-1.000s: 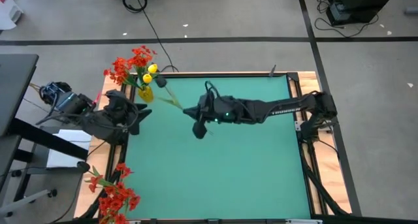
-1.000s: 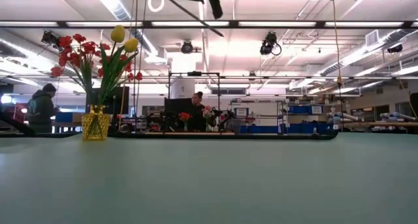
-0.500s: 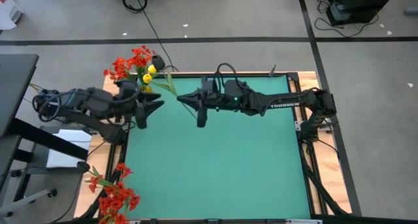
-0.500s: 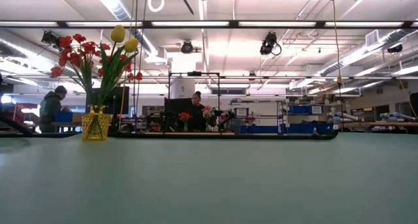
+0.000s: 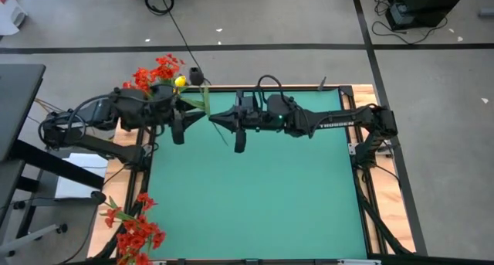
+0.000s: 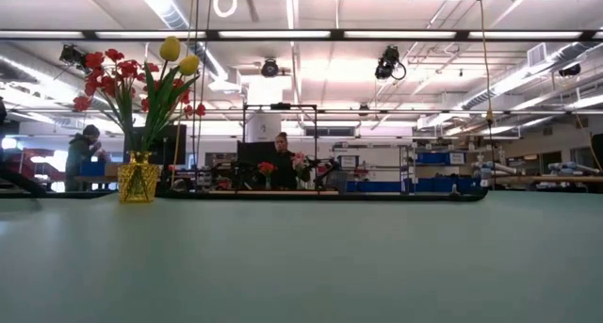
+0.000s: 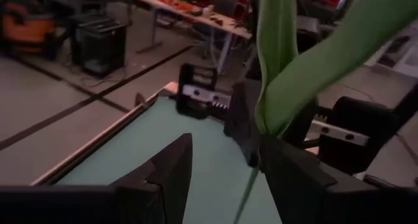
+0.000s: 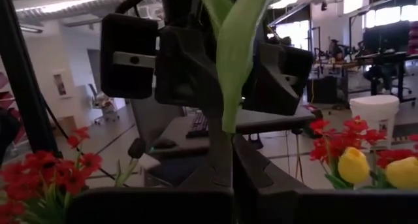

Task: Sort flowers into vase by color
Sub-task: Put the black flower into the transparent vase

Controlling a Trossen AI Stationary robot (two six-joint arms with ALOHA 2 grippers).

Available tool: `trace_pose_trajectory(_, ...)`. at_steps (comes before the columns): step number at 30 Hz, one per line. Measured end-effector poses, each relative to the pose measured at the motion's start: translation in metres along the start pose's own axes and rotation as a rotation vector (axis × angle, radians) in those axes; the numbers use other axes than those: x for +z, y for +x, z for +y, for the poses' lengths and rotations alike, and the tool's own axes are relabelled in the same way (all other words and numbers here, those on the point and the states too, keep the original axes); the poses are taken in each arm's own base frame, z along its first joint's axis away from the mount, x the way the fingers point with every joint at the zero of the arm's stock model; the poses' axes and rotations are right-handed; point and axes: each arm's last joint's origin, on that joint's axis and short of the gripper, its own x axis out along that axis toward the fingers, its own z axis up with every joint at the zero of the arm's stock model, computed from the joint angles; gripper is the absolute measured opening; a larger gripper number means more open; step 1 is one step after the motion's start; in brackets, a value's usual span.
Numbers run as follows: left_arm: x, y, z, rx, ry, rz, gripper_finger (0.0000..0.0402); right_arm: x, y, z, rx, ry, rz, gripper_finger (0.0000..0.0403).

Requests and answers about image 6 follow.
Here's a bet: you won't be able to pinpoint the yellow tulip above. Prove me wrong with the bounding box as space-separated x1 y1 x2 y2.
140 35 182 154
155 54 202 154

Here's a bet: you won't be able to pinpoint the white hanging ring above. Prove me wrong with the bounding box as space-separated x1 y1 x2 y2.
212 0 238 19

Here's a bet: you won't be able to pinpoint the person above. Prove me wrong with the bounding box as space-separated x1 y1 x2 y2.
270 131 312 191
64 123 104 192

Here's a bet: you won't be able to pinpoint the wooden table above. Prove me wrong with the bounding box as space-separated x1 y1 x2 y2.
489 174 603 192

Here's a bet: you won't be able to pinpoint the yellow glass vase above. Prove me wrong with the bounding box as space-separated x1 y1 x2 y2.
116 151 162 204

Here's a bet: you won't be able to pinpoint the silver ventilation duct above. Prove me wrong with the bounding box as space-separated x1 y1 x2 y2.
134 0 230 82
459 42 603 112

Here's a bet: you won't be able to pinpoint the black monitor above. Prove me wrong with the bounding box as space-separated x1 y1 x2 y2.
124 123 188 168

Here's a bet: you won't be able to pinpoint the black ceiling spotlight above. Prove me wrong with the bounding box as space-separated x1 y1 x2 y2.
558 62 583 78
260 57 281 79
58 43 90 74
373 44 408 82

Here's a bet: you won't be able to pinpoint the yellow hanging rope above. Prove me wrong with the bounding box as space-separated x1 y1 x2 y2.
476 0 497 129

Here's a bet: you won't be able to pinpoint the red storage rack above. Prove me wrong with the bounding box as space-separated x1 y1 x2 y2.
8 146 67 183

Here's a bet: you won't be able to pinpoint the black station frame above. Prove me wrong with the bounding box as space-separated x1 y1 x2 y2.
241 103 319 192

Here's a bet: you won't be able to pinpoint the small red flower bouquet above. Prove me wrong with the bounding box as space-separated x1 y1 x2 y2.
257 161 278 190

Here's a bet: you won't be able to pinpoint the blue storage bins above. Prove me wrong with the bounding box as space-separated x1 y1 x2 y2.
415 151 467 167
346 176 486 195

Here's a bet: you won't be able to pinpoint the pink flower bouquet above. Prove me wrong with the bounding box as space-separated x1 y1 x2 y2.
290 152 308 190

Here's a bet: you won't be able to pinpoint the black light bar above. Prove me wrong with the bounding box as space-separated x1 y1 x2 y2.
0 28 603 43

